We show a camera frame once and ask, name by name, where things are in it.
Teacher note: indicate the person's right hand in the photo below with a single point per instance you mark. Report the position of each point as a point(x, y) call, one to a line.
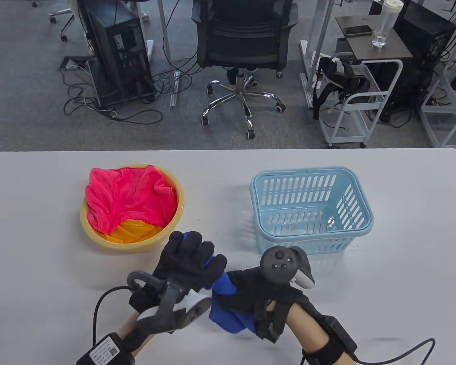
point(258, 296)

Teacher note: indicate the person's left hand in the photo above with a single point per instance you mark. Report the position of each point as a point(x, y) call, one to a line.
point(186, 262)

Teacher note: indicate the grey white tracking controller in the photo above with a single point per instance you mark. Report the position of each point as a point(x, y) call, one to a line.
point(174, 319)
point(281, 266)

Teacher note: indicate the blue square towel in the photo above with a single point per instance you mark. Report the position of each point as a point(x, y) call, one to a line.
point(228, 319)

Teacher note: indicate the orange square towel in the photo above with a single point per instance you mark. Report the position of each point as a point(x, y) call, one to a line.
point(133, 232)

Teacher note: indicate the pink square towel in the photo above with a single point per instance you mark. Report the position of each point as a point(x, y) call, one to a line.
point(129, 197)

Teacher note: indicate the person's right forearm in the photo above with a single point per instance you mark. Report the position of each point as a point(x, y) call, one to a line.
point(307, 330)

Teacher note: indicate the person's left forearm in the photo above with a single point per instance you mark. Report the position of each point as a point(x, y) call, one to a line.
point(127, 329)

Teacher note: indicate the yellow plastic basin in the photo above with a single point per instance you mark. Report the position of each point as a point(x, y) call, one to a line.
point(136, 248)

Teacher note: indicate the black wrist sensor band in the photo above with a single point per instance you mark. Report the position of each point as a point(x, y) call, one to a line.
point(338, 338)
point(102, 351)

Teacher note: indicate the light blue plastic basket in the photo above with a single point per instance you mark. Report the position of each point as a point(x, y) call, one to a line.
point(285, 173)

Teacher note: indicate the black computer tower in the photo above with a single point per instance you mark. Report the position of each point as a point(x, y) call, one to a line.
point(421, 34)
point(114, 49)

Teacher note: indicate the white desk leg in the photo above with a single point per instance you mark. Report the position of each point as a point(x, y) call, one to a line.
point(166, 38)
point(319, 34)

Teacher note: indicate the black mesh office chair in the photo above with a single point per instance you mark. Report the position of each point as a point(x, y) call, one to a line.
point(243, 42)

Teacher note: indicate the black floor socket box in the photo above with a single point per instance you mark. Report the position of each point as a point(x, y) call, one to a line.
point(74, 61)

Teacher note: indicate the white metal rack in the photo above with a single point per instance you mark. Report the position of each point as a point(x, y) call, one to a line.
point(440, 108)

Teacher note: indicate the chrome chair base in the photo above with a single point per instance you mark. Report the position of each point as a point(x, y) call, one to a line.
point(68, 23)

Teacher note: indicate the white side table dark top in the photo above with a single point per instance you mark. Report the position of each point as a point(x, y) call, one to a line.
point(380, 49)

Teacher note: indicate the black smartphone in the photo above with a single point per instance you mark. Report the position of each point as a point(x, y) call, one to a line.
point(357, 30)

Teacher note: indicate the clear bottle white lid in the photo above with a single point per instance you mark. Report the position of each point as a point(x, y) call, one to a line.
point(383, 26)

